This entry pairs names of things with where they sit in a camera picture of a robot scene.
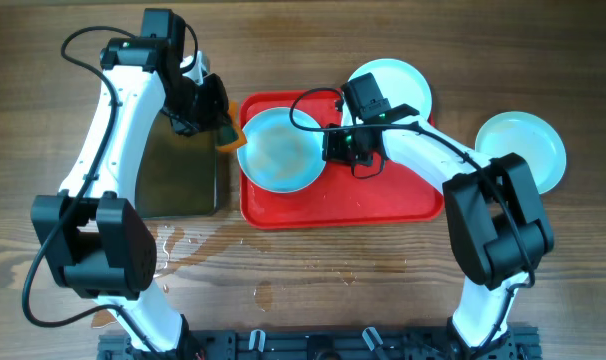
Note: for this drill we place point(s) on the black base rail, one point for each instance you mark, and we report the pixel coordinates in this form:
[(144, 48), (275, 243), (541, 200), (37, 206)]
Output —
[(412, 343)]

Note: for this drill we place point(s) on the white plate with sauce squiggle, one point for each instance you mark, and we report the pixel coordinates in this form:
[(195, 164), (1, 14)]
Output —
[(400, 83)]

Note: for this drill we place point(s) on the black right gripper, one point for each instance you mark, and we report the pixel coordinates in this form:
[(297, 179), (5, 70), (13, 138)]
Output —
[(332, 150)]

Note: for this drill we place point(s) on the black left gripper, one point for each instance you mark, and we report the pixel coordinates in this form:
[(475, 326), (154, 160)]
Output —
[(215, 113)]

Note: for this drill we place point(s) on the red plastic tray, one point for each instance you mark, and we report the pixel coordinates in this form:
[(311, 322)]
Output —
[(338, 199)]

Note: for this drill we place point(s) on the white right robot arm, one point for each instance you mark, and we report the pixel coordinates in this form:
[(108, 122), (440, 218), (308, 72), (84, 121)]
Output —
[(498, 228)]

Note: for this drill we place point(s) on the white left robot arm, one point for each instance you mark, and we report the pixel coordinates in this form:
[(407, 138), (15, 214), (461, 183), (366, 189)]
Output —
[(90, 234)]

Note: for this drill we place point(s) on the orange green sponge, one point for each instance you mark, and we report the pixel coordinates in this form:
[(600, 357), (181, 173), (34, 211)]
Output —
[(230, 136)]

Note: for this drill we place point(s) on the white plate with brown streak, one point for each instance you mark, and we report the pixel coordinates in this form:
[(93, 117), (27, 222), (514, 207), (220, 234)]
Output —
[(283, 153)]

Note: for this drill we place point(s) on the black water tray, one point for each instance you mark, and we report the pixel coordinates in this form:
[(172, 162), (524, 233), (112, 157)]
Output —
[(178, 175)]

